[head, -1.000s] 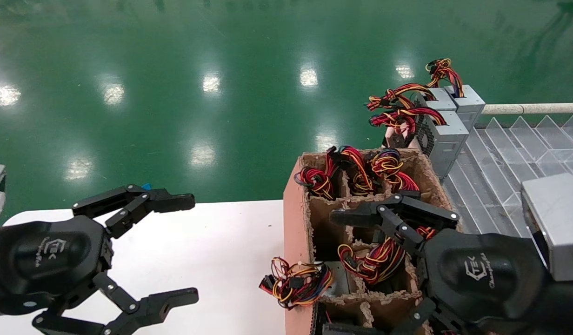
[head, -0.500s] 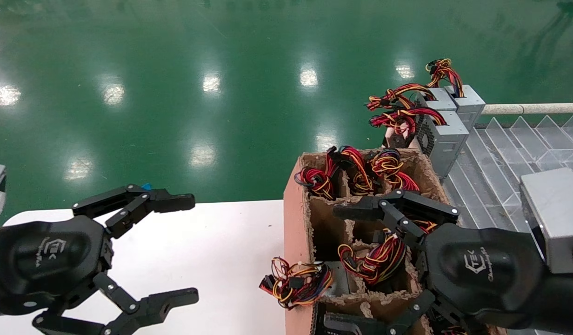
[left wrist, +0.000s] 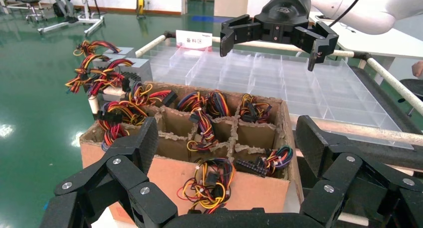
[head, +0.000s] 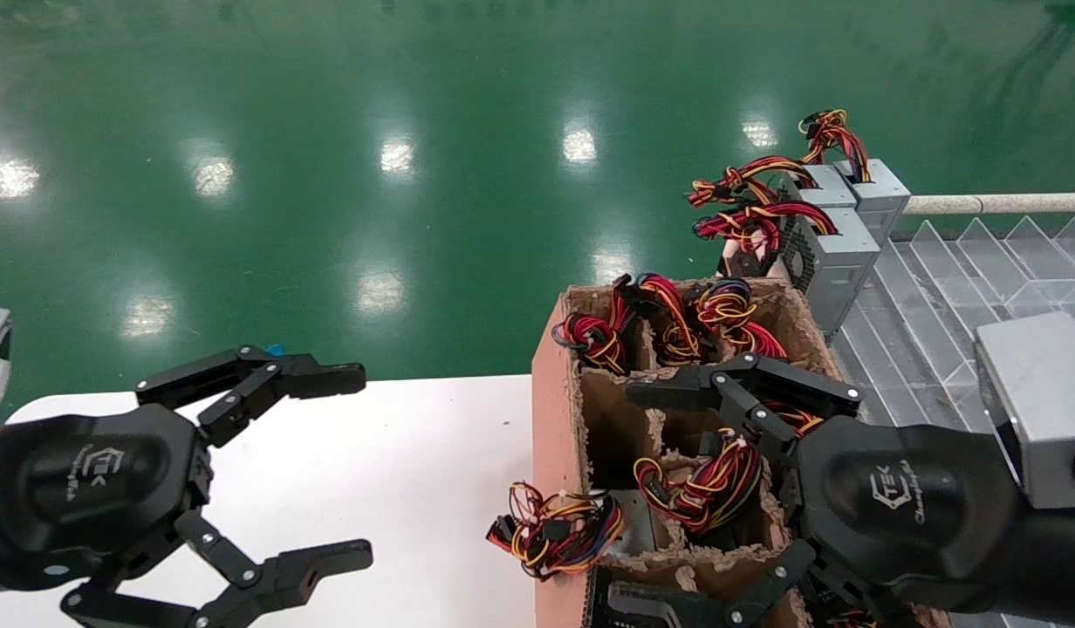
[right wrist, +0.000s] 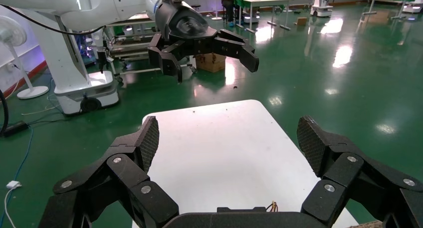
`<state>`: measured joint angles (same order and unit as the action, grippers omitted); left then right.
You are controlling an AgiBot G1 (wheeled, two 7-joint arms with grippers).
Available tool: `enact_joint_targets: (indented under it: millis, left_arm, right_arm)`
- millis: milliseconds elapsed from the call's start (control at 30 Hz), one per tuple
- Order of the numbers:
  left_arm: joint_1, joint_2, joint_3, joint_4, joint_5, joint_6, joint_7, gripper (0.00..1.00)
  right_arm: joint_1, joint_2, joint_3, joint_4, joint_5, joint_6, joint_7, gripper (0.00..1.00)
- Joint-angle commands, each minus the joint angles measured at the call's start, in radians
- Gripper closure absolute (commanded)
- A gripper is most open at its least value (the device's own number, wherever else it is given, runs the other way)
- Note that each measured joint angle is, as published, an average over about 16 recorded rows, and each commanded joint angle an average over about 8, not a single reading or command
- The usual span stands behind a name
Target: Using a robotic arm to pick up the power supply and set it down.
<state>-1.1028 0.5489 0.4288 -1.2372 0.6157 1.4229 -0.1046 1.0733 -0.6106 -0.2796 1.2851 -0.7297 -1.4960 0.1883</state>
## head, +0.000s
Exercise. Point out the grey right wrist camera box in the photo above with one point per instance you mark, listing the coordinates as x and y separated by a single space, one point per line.
1044 401

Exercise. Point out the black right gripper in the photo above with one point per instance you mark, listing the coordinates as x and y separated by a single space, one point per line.
921 515

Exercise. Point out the clear acrylic divider tray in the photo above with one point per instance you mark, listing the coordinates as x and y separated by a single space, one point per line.
939 288

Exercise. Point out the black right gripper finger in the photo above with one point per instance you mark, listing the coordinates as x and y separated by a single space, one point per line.
677 610

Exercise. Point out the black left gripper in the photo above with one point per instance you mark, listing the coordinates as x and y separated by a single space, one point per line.
84 497

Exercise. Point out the cardboard box with dividers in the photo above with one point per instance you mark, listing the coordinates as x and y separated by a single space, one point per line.
551 453

